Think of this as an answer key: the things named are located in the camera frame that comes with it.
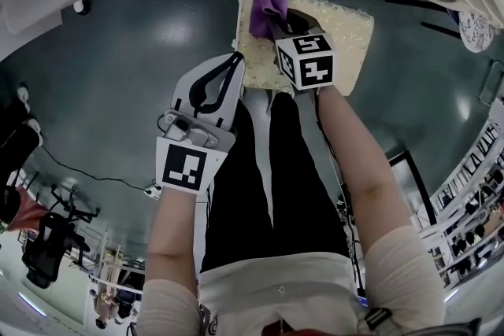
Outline purple cloth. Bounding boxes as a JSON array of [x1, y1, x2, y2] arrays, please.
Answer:
[[248, 0, 291, 40]]

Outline white table black legs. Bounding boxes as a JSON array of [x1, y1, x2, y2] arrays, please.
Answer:
[[387, 148, 439, 226]]

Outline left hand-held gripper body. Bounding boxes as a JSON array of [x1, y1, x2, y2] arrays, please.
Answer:
[[155, 108, 237, 196]]

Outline cream upholstered stool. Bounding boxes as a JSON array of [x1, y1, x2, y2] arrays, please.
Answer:
[[235, 0, 375, 98]]

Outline person's white shirt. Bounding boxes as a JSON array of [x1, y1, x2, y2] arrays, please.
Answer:
[[135, 223, 447, 336]]

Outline red bag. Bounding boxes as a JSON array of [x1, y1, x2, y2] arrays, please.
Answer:
[[10, 184, 49, 234]]

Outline person's left forearm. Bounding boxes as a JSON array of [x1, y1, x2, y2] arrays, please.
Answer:
[[147, 184, 216, 257]]

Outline floral cloth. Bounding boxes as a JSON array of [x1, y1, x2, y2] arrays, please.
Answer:
[[458, 7, 495, 53]]

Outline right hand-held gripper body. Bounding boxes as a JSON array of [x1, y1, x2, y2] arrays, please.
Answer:
[[274, 33, 335, 91]]

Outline person's black trousers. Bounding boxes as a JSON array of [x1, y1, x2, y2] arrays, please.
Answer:
[[199, 92, 352, 273]]

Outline black floor cable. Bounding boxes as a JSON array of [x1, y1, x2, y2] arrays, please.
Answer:
[[38, 145, 158, 194]]

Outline person's right forearm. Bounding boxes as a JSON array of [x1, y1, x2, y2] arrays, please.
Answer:
[[314, 86, 395, 202]]

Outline storage shelving rack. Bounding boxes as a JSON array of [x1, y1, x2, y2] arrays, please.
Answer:
[[417, 98, 504, 290]]

